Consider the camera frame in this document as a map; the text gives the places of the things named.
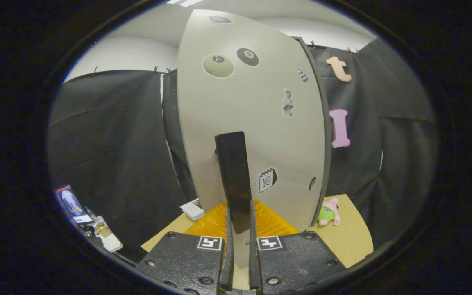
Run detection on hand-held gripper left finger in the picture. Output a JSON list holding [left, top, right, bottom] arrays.
[[136, 200, 234, 295]]

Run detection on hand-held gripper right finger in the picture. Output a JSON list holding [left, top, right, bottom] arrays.
[[247, 199, 348, 295]]

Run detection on black door handle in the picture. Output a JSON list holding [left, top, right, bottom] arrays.
[[214, 131, 253, 235]]

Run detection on beige shoe cabinet door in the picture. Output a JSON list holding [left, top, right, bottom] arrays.
[[177, 9, 327, 271]]

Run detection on grey shoe cabinet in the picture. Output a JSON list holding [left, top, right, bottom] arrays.
[[293, 36, 333, 228]]

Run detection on white book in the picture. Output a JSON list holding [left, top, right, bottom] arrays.
[[180, 198, 206, 222]]

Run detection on green and pink plush toy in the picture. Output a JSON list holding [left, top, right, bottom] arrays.
[[317, 197, 341, 227]]

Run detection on black backdrop cloth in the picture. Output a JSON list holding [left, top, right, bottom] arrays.
[[47, 39, 437, 263]]

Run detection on ceiling light panel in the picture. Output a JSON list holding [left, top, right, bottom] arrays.
[[166, 0, 208, 8]]

